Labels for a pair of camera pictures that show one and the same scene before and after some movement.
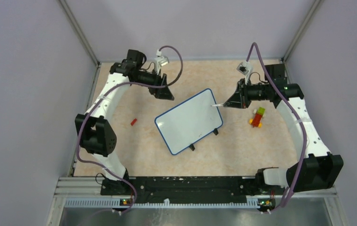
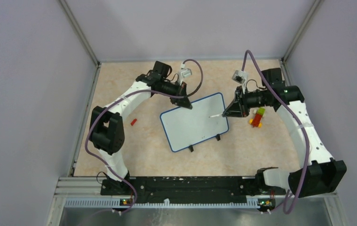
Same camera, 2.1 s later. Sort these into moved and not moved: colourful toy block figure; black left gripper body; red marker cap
Moved: black left gripper body
Not moved: colourful toy block figure; red marker cap
